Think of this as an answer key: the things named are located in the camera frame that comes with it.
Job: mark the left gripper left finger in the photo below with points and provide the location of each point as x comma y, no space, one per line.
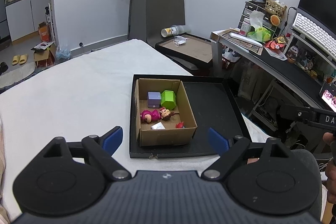
111,140

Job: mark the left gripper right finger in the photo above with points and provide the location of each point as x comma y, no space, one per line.
219,143

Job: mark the red devil figure bottle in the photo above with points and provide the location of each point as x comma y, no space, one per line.
180,125

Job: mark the pink doll figure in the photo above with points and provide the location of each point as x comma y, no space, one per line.
161,114

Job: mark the white small box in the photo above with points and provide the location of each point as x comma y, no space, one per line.
158,126

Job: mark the brown cardboard box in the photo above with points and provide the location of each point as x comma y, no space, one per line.
145,136

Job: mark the purple cube toy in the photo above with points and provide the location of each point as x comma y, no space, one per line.
153,99

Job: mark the green hexagonal box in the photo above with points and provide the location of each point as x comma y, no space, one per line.
168,99

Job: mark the person right hand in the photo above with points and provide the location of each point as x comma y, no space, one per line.
329,139

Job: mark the glass top desk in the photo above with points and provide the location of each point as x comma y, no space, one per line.
288,78

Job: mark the black shallow tray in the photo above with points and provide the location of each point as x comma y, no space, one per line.
213,105

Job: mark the white keyboard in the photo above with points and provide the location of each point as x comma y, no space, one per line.
316,34

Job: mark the black tray with cardboard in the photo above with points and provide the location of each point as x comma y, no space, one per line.
195,50

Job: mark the green plastic bag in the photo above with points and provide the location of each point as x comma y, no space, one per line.
260,35

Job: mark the cardboard box on floor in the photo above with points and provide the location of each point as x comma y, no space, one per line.
44,54

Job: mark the black monitor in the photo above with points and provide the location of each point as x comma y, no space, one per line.
322,10

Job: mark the stacked paper cups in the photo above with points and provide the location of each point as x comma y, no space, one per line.
175,31

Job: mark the yellow slippers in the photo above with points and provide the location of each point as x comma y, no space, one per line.
20,59

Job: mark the orange box on floor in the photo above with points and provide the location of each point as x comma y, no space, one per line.
44,32

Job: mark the grey chair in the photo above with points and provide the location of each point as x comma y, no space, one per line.
162,14

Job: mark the white cabinet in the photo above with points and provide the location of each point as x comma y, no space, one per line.
24,17

